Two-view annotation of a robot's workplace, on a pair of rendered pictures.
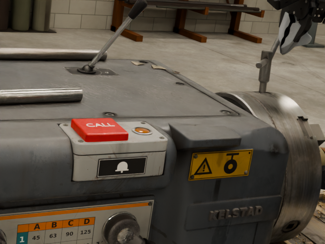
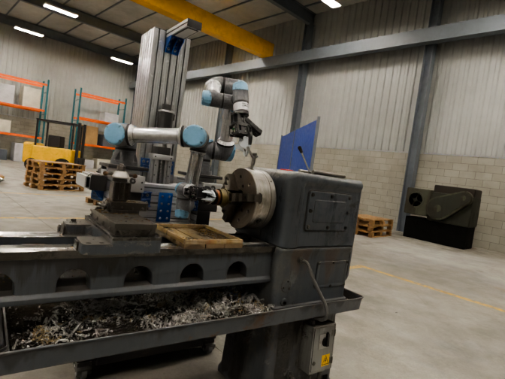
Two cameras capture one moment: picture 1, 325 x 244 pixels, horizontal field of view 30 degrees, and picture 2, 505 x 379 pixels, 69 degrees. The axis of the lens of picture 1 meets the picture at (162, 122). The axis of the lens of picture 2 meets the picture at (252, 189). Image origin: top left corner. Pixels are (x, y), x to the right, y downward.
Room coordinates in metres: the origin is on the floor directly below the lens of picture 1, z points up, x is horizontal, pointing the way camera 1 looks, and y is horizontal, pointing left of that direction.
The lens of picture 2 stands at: (3.08, -0.39, 1.23)
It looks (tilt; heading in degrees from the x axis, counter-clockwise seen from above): 3 degrees down; 173
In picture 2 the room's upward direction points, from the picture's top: 8 degrees clockwise
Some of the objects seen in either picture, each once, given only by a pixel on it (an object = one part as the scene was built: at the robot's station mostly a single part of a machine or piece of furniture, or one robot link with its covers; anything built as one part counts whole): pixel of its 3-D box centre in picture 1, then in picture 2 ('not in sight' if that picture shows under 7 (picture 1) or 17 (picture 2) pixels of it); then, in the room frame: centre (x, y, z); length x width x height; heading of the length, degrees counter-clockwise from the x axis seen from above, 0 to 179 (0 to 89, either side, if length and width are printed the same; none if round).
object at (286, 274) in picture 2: not in sight; (283, 308); (0.96, 0.14, 0.43); 0.60 x 0.48 x 0.86; 120
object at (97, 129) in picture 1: (98, 132); not in sight; (0.76, 0.08, 1.26); 0.06 x 0.06 x 0.02; 30
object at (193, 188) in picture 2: not in sight; (196, 192); (1.20, -0.45, 1.08); 0.12 x 0.09 x 0.08; 30
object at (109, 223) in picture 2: not in sight; (119, 219); (1.48, -0.75, 0.95); 0.43 x 0.17 x 0.05; 30
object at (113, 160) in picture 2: not in sight; (125, 156); (0.88, -0.90, 1.21); 0.15 x 0.15 x 0.10
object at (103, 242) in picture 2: not in sight; (107, 231); (1.52, -0.79, 0.90); 0.47 x 0.30 x 0.06; 30
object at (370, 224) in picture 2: not in sight; (367, 225); (-6.01, 3.78, 0.22); 1.25 x 0.86 x 0.44; 130
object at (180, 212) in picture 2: not in sight; (182, 207); (1.04, -0.52, 0.98); 0.11 x 0.08 x 0.11; 173
